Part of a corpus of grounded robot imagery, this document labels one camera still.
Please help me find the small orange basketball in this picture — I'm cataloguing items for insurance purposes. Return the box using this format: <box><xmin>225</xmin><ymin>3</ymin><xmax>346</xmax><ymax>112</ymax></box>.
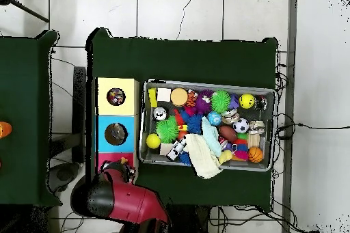
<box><xmin>247</xmin><ymin>146</ymin><xmax>265</xmax><ymax>164</ymax></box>

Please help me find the clear mesh bin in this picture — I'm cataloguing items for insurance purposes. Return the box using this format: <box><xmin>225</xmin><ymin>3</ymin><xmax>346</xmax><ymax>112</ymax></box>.
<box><xmin>139</xmin><ymin>81</ymin><xmax>276</xmax><ymax>173</ymax></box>

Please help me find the wooden box with three holes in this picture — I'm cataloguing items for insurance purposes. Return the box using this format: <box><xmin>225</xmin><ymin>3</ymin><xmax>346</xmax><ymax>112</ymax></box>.
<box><xmin>94</xmin><ymin>77</ymin><xmax>140</xmax><ymax>176</ymax></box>

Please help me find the green cloth side table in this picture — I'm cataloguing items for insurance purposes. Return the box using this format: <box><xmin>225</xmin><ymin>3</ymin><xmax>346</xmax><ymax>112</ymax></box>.
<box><xmin>0</xmin><ymin>30</ymin><xmax>60</xmax><ymax>206</ymax></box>

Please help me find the green spiky ball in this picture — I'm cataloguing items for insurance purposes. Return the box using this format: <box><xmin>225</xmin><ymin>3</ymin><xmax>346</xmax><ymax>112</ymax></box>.
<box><xmin>155</xmin><ymin>116</ymin><xmax>180</xmax><ymax>143</ymax></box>
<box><xmin>211</xmin><ymin>90</ymin><xmax>232</xmax><ymax>113</ymax></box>

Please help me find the mint green knitted cloth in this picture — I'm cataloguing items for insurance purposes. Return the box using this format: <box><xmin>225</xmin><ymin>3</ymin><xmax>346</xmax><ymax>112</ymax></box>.
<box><xmin>201</xmin><ymin>116</ymin><xmax>222</xmax><ymax>157</ymax></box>

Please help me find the purple spiky ball with eyes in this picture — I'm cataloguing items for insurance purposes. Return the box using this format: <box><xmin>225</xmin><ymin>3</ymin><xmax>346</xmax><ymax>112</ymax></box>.
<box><xmin>195</xmin><ymin>90</ymin><xmax>213</xmax><ymax>115</ymax></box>

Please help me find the cream knitted cloth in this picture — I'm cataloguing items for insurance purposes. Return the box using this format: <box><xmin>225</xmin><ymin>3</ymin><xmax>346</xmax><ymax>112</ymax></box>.
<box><xmin>185</xmin><ymin>133</ymin><xmax>224</xmax><ymax>180</ymax></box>

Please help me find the small orange object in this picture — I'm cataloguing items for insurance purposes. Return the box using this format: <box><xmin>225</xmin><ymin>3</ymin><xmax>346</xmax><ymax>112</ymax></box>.
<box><xmin>0</xmin><ymin>122</ymin><xmax>13</xmax><ymax>139</ymax></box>

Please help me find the yellow smiley ball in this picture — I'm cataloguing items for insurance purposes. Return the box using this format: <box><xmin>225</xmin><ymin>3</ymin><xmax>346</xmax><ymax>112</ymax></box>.
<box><xmin>239</xmin><ymin>93</ymin><xmax>256</xmax><ymax>109</ymax></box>

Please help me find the plain yellow ball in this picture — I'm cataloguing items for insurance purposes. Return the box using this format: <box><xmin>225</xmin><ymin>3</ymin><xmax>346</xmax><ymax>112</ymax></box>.
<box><xmin>146</xmin><ymin>133</ymin><xmax>162</xmax><ymax>150</ymax></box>

